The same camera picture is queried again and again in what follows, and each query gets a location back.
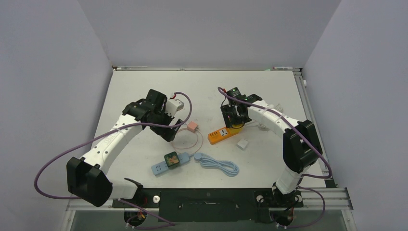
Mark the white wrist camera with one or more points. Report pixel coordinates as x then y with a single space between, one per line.
234 93
173 106

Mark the light blue power strip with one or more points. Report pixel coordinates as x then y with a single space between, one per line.
161 168

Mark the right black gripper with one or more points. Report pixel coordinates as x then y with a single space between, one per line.
227 109

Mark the pink charger plug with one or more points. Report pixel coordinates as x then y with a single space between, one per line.
192 127

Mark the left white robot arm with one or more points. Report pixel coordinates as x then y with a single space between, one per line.
87 175

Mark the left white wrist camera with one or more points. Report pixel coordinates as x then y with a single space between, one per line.
173 106

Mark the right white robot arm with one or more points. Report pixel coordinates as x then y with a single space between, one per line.
301 147

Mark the dark green cube adapter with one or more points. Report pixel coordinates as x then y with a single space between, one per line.
172 160

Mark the yellow cube adapter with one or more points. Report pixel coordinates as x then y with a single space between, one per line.
234 129

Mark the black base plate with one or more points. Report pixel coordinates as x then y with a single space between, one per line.
217 205

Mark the aluminium frame rail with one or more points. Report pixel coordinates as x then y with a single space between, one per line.
260 163

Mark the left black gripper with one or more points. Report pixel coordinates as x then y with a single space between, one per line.
166 133

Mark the orange power strip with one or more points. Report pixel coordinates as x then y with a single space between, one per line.
219 135

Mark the white plug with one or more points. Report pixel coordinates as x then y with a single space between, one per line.
242 144

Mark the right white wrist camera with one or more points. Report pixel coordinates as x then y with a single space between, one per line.
234 93

